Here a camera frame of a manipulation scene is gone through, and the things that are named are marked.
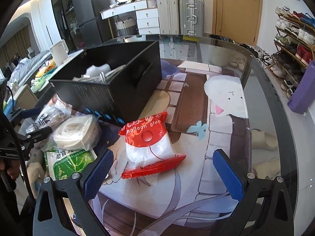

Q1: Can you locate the woven basket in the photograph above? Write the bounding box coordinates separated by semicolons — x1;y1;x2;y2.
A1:
115;17;137;37

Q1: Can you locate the pile of snack bags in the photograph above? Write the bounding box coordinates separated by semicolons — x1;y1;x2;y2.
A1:
34;59;58;91

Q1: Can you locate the silver suitcase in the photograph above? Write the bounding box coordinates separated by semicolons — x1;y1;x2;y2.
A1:
179;0;205;37

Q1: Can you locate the black glass wardrobe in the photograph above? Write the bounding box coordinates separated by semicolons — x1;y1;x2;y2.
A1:
49;0;77;52

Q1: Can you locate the black cardboard box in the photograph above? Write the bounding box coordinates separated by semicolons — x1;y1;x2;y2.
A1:
49;41;163;128

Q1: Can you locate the red and white packet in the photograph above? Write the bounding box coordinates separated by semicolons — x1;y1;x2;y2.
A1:
118;111;187;179

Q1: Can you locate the black refrigerator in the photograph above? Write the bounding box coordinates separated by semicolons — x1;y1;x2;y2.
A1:
71;0;112;48

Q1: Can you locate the beige curtain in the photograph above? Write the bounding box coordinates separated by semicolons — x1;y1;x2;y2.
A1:
0;26;32;67

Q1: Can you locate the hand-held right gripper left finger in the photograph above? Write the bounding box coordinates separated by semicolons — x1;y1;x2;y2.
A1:
33;149;114;236

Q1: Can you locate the bed with grey duvet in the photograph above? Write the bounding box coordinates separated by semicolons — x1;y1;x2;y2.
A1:
7;50;52;86

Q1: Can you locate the shoe rack with shoes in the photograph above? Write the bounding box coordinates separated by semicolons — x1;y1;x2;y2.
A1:
273;6;315;99

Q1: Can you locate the green and white packet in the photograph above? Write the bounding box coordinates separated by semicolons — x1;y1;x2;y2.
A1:
44;149;97;181

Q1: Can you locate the white electric kettle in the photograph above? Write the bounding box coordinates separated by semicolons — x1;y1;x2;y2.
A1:
50;39;70;65

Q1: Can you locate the beige slipper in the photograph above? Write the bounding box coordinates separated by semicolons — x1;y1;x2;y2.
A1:
250;128;278;150
252;157;281;177

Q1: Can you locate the white desk with drawers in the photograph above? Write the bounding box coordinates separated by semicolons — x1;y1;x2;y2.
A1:
100;0;160;36

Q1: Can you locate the wooden door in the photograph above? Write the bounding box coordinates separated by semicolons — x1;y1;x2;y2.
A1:
212;0;262;46

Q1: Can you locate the clear printed plastic bag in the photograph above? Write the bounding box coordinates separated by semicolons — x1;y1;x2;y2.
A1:
34;98;73;131

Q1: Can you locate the printed rug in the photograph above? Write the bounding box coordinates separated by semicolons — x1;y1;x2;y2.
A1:
89;58;278;236

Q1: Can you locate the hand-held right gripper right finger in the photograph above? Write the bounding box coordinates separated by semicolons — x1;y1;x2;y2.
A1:
213;149;295;236

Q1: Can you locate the white trash bin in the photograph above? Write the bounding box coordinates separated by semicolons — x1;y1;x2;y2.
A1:
209;34;230;67

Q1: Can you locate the white suitcase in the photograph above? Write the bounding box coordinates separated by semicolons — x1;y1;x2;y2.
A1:
157;0;180;35

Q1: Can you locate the black cable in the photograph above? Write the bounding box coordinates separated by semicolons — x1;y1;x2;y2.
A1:
0;86;35;199

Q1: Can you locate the bagged white rope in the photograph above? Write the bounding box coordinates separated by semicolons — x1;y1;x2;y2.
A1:
47;114;102;151

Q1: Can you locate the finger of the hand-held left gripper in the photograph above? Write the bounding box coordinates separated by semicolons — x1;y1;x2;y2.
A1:
16;126;54;153
8;107;42;121

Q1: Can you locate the white plastic bag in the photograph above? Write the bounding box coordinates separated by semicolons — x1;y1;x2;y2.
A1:
85;64;111;75

